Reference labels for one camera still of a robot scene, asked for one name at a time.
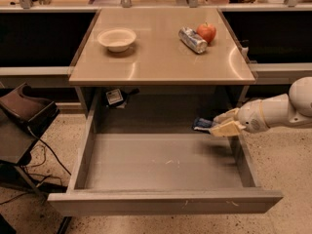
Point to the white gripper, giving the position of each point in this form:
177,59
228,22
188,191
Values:
250,117

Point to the blue rxbar wrapper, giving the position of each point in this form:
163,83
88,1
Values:
202,125

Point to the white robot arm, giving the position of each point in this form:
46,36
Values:
293,109

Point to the grey counter cabinet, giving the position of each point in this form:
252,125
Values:
158,57

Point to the open grey drawer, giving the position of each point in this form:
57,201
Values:
145,159

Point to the silver soda can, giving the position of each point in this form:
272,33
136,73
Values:
192,40

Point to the red apple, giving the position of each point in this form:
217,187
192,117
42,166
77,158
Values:
207,31

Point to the small black white box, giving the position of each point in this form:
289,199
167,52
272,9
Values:
114,97

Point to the white bowl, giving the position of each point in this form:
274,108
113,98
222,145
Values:
117,40

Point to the dark stand with tray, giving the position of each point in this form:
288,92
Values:
23,120

